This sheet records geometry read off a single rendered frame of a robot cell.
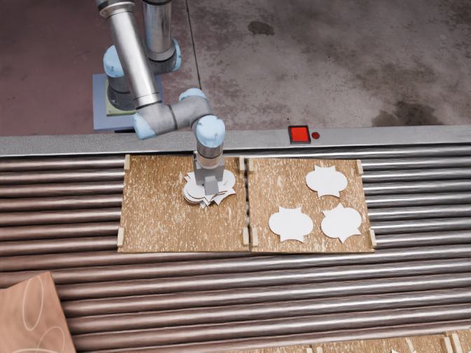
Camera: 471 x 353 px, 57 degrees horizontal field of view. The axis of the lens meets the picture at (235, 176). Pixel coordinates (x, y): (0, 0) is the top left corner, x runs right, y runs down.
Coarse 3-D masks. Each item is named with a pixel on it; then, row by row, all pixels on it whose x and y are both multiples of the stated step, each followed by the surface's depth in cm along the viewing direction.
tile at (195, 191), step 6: (192, 174) 144; (192, 180) 143; (186, 186) 142; (192, 186) 142; (198, 186) 142; (222, 186) 143; (192, 192) 141; (198, 192) 141; (204, 192) 141; (222, 192) 143; (198, 198) 141; (210, 198) 140
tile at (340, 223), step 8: (336, 208) 148; (344, 208) 149; (328, 216) 146; (336, 216) 147; (344, 216) 147; (352, 216) 147; (360, 216) 148; (320, 224) 146; (328, 224) 145; (336, 224) 145; (344, 224) 146; (352, 224) 146; (328, 232) 144; (336, 232) 144; (344, 232) 144; (352, 232) 145; (344, 240) 143
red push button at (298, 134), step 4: (292, 128) 165; (296, 128) 165; (300, 128) 165; (304, 128) 165; (292, 132) 164; (296, 132) 164; (300, 132) 164; (304, 132) 164; (292, 136) 163; (296, 136) 163; (300, 136) 163; (304, 136) 164; (296, 140) 162; (300, 140) 163; (304, 140) 163
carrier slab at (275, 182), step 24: (264, 168) 155; (288, 168) 155; (312, 168) 156; (336, 168) 157; (264, 192) 150; (288, 192) 151; (312, 192) 152; (360, 192) 154; (264, 216) 146; (312, 216) 147; (264, 240) 142; (288, 240) 142; (312, 240) 143; (336, 240) 144; (360, 240) 145
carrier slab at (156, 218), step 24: (144, 168) 150; (168, 168) 151; (192, 168) 152; (144, 192) 146; (168, 192) 147; (240, 192) 149; (144, 216) 142; (168, 216) 142; (192, 216) 143; (216, 216) 144; (240, 216) 145; (144, 240) 138; (168, 240) 139; (192, 240) 139; (216, 240) 140; (240, 240) 141
